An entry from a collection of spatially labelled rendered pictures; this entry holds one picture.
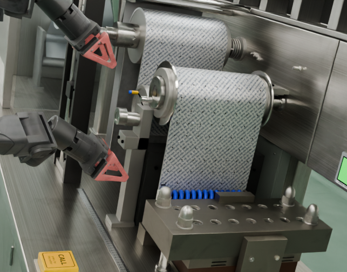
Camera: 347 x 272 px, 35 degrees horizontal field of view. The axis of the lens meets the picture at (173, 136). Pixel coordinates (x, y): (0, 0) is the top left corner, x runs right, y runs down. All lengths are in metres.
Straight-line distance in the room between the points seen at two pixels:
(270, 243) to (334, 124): 0.30
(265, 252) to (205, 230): 0.15
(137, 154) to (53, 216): 0.26
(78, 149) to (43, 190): 0.40
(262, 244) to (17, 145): 0.54
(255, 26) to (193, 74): 0.37
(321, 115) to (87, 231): 0.61
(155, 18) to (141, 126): 0.31
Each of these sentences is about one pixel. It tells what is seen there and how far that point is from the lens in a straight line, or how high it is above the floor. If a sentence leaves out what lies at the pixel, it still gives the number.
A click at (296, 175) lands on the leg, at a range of 1.63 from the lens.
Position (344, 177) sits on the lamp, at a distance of 1.22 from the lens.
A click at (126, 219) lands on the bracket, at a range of 1.38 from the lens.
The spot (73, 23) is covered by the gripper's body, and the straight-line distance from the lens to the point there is 1.15.
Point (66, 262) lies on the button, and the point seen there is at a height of 0.92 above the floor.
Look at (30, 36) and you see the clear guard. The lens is 2.16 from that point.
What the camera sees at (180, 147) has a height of 1.14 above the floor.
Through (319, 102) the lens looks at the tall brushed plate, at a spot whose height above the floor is 1.29.
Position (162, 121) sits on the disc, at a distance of 1.26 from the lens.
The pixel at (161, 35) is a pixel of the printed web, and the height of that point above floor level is 1.36.
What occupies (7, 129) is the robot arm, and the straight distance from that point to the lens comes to 1.05.
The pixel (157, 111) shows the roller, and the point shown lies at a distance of 1.26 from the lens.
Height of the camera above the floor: 1.53
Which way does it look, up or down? 17 degrees down
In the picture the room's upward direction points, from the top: 11 degrees clockwise
